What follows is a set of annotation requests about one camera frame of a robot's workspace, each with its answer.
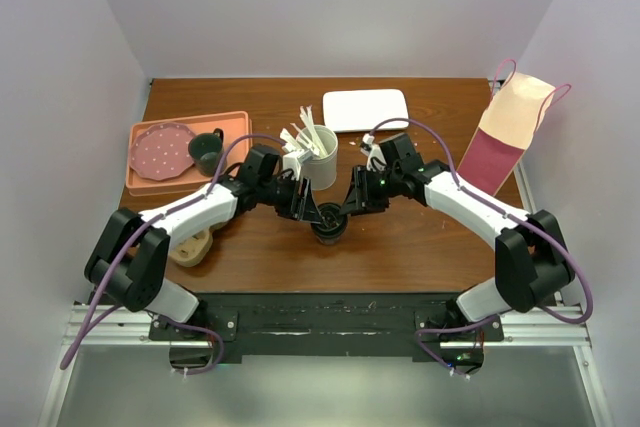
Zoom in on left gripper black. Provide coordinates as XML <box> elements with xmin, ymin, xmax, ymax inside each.
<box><xmin>258</xmin><ymin>173</ymin><xmax>322</xmax><ymax>224</ymax></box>

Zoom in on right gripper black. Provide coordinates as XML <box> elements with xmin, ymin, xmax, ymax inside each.
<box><xmin>340</xmin><ymin>164</ymin><xmax>402</xmax><ymax>216</ymax></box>

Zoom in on black coffee cup lid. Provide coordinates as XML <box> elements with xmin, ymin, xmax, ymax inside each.
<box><xmin>311</xmin><ymin>202</ymin><xmax>348</xmax><ymax>233</ymax></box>

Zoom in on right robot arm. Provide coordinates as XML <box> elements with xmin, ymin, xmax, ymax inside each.
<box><xmin>340</xmin><ymin>133</ymin><xmax>575</xmax><ymax>340</ymax></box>

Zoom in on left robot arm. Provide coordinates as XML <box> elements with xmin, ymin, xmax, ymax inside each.
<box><xmin>84</xmin><ymin>144</ymin><xmax>322</xmax><ymax>339</ymax></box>

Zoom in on white cylindrical holder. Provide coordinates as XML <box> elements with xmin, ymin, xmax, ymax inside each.
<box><xmin>302</xmin><ymin>125</ymin><xmax>339</xmax><ymax>191</ymax></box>

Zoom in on white paper stir sticks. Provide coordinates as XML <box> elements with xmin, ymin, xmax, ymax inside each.
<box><xmin>279</xmin><ymin>105</ymin><xmax>329</xmax><ymax>159</ymax></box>

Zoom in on white rectangular plate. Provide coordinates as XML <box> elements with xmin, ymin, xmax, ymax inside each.
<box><xmin>322</xmin><ymin>89</ymin><xmax>409</xmax><ymax>133</ymax></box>

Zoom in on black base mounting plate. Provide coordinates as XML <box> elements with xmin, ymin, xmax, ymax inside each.
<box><xmin>144</xmin><ymin>290</ymin><xmax>559</xmax><ymax>366</ymax></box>

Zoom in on dark green mug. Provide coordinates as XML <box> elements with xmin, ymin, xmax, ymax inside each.
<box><xmin>188</xmin><ymin>128</ymin><xmax>224</xmax><ymax>177</ymax></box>

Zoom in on cardboard cup carrier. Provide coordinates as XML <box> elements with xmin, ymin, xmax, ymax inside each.
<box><xmin>169</xmin><ymin>229</ymin><xmax>213</xmax><ymax>268</ymax></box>

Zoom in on pink plastic tray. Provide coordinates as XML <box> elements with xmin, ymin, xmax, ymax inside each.
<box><xmin>125</xmin><ymin>111</ymin><xmax>252</xmax><ymax>196</ymax></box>

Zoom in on pink dotted plate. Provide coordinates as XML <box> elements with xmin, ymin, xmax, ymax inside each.
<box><xmin>128</xmin><ymin>122</ymin><xmax>196</xmax><ymax>181</ymax></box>

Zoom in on pink paper gift bag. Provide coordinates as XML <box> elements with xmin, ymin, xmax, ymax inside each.
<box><xmin>457</xmin><ymin>59</ymin><xmax>572</xmax><ymax>195</ymax></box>

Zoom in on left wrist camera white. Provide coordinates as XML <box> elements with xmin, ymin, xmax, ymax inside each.
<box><xmin>282</xmin><ymin>143</ymin><xmax>314</xmax><ymax>180</ymax></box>

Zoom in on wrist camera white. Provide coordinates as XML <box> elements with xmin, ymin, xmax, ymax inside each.
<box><xmin>360</xmin><ymin>133</ymin><xmax>384</xmax><ymax>160</ymax></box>
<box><xmin>282</xmin><ymin>143</ymin><xmax>314</xmax><ymax>180</ymax></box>

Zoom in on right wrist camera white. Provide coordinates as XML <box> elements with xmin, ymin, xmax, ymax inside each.
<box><xmin>360</xmin><ymin>133</ymin><xmax>384</xmax><ymax>160</ymax></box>

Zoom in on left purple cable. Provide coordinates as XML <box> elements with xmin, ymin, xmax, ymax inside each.
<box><xmin>59</xmin><ymin>134</ymin><xmax>286</xmax><ymax>372</ymax></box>

